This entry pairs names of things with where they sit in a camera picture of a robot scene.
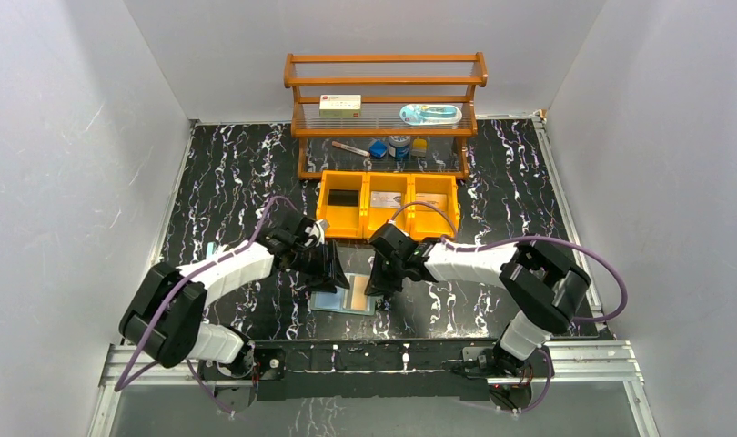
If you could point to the green card holder wallet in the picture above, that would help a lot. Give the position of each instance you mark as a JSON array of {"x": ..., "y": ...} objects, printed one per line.
[{"x": 338, "y": 302}]

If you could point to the blue oval packaged item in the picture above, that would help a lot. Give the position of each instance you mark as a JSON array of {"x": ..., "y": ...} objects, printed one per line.
[{"x": 420, "y": 115}]

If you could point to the beige card in bin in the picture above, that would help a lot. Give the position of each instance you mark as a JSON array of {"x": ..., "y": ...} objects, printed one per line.
[{"x": 437, "y": 200}]

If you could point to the silver card in bin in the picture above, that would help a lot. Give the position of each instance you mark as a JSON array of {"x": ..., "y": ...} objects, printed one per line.
[{"x": 385, "y": 199}]

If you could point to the small blue object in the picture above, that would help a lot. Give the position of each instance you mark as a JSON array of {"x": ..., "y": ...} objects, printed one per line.
[{"x": 377, "y": 149}]

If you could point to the small yellow object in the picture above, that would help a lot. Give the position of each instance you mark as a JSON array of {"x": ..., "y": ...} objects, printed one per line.
[{"x": 418, "y": 148}]

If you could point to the brown white marker pen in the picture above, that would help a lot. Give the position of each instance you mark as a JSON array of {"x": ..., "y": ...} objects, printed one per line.
[{"x": 351, "y": 149}]

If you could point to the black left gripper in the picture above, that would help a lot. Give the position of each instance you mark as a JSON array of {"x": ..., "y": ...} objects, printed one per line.
[{"x": 319, "y": 262}]

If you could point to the small white blue stapler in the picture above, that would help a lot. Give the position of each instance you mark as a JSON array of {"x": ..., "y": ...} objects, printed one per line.
[{"x": 211, "y": 250}]

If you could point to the round blue white tin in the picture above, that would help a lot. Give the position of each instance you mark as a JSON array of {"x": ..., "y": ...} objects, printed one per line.
[{"x": 399, "y": 147}]

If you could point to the orange three-compartment bin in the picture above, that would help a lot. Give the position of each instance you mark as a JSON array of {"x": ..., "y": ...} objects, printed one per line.
[{"x": 419, "y": 219}]

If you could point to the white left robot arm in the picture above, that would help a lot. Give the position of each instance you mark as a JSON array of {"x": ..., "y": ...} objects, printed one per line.
[{"x": 166, "y": 314}]

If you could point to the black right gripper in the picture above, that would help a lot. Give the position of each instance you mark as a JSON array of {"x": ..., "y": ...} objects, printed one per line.
[{"x": 390, "y": 269}]

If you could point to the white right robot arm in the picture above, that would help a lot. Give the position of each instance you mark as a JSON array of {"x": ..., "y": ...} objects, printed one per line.
[{"x": 547, "y": 285}]

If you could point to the white red box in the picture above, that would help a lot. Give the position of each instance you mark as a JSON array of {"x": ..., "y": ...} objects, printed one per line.
[{"x": 340, "y": 106}]

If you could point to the black card in bin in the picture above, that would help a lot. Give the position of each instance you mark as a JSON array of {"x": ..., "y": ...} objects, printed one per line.
[{"x": 344, "y": 198}]

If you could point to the wooden shelf rack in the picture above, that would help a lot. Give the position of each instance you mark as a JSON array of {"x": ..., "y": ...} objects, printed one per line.
[{"x": 386, "y": 83}]

